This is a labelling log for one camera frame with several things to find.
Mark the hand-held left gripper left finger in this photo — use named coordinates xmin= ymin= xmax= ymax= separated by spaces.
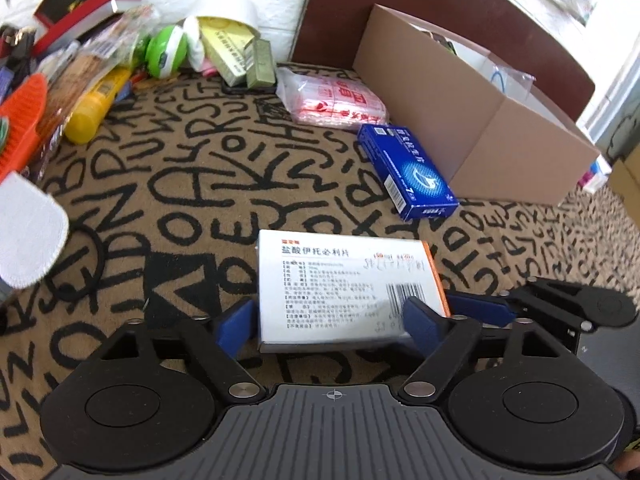
xmin=97 ymin=297 xmax=268 ymax=406

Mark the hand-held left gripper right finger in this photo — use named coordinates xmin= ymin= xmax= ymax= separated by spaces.
xmin=399 ymin=296 xmax=568 ymax=405

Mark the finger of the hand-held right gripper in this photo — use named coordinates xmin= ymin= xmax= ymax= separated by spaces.
xmin=445 ymin=290 xmax=531 ymax=329

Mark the white orange medicine box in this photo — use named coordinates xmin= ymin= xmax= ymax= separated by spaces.
xmin=255 ymin=229 xmax=452 ymax=355

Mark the large cardboard box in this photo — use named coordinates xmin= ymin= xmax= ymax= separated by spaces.
xmin=352 ymin=4 xmax=602 ymax=206

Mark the pink white packet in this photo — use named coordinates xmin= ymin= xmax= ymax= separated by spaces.
xmin=580 ymin=157 xmax=613 ymax=193

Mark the small cardboard box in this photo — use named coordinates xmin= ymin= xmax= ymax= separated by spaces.
xmin=607 ymin=142 xmax=640 ymax=201

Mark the letter printed mat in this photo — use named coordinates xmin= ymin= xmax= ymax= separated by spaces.
xmin=0 ymin=60 xmax=640 ymax=480

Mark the blue medicine box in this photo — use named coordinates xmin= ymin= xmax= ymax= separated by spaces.
xmin=356 ymin=123 xmax=460 ymax=222

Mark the white fabric insole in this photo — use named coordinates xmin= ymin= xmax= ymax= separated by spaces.
xmin=0 ymin=170 xmax=70 ymax=289

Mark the clear plastic bag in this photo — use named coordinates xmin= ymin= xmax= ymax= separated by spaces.
xmin=480 ymin=55 xmax=536 ymax=96

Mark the red white plastic packet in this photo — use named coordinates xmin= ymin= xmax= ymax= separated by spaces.
xmin=276 ymin=66 xmax=390 ymax=128

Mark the yellow bottle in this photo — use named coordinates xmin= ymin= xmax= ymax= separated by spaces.
xmin=64 ymin=67 xmax=132 ymax=145

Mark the olive green box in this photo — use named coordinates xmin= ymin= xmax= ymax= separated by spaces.
xmin=245 ymin=39 xmax=277 ymax=88

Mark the yellow green box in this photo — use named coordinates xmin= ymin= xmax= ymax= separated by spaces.
xmin=200 ymin=17 xmax=262 ymax=87

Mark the green white ball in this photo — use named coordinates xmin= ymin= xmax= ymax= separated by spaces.
xmin=145 ymin=25 xmax=190 ymax=80

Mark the orange silicone brush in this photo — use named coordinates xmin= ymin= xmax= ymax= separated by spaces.
xmin=0 ymin=72 xmax=48 ymax=183

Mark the clear cookie packet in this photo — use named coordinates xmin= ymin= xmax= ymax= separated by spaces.
xmin=35 ymin=7 xmax=162 ymax=171

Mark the red white flat box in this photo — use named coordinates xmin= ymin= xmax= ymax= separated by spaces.
xmin=32 ymin=0 xmax=143 ymax=56

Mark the black bag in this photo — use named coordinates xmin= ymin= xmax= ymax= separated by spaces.
xmin=0 ymin=25 xmax=38 ymax=68

